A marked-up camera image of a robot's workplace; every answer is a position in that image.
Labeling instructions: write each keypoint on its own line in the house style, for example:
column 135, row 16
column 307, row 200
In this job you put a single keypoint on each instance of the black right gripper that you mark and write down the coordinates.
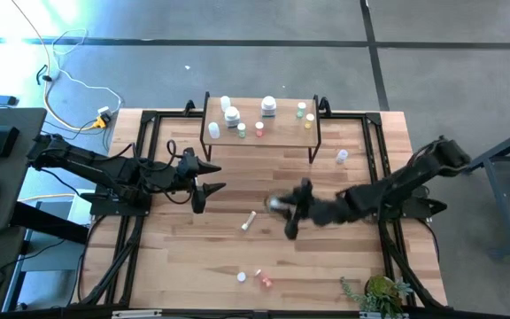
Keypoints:
column 306, row 208

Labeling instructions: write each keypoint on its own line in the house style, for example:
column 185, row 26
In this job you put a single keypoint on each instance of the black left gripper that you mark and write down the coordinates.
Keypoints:
column 188, row 173

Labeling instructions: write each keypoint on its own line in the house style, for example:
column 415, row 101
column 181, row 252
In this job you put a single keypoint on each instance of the plain white plastic bottle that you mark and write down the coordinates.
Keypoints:
column 225, row 103
column 214, row 129

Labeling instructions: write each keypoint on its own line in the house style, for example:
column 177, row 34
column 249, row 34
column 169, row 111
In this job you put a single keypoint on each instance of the large white bottle blue label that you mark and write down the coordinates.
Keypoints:
column 232, row 116

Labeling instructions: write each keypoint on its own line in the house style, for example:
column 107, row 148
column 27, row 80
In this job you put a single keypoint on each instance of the orange translucent pill bottle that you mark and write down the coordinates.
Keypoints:
column 259, row 127
column 265, row 280

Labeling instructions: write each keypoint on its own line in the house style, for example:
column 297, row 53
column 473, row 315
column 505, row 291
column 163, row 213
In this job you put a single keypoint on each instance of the pink translucent pill bottle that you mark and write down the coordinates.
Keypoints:
column 241, row 277

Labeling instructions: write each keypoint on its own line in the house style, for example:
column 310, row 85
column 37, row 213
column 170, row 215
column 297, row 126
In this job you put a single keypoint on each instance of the yellow translucent pill bottle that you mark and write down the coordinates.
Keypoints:
column 309, row 119

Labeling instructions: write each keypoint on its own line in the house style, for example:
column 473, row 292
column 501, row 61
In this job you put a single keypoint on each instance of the white Trader Joe's Melatonin bottle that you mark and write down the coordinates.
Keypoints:
column 268, row 105

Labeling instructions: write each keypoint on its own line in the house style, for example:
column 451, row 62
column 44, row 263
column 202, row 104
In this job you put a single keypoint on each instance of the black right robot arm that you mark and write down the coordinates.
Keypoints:
column 392, row 190

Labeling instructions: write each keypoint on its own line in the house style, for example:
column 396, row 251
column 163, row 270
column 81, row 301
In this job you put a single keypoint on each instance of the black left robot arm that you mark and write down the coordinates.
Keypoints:
column 104, row 166

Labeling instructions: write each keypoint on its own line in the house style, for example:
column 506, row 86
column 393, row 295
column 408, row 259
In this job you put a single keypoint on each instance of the wooden shelf black metal legs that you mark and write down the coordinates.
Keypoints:
column 279, row 132

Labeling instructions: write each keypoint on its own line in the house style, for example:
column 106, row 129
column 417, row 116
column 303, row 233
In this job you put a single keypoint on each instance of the yellow power plug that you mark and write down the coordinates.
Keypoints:
column 100, row 122

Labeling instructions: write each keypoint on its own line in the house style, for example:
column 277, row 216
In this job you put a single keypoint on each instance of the potted succulent plant black pot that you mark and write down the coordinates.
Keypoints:
column 381, row 288

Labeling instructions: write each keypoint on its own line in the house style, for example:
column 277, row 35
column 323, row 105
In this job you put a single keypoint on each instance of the white power adapter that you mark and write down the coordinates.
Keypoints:
column 103, row 110

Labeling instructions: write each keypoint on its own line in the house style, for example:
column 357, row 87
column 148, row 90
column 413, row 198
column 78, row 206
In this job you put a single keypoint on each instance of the white box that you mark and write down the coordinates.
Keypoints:
column 80, row 212

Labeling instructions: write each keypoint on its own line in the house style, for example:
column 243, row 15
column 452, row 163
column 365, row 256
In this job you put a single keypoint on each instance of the black desk support beam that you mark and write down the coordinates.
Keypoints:
column 47, row 221

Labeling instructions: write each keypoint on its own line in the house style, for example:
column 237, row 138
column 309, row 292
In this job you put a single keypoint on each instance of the grey desk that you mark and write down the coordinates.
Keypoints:
column 16, row 177

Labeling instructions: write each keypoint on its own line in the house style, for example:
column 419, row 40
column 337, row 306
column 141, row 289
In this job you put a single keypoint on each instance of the black aluminium table frame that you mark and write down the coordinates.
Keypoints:
column 175, row 114

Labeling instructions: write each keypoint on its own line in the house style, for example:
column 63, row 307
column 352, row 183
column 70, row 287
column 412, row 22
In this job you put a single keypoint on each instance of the black frame clamp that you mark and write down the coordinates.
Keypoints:
column 189, row 107
column 325, row 106

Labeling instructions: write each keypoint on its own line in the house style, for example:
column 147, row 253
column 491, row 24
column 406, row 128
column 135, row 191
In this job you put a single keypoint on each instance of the silver metal bracket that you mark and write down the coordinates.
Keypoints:
column 135, row 314

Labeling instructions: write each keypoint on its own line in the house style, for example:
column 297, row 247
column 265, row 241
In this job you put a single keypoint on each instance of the blue-grey metal table frame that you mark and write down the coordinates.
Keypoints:
column 494, row 208

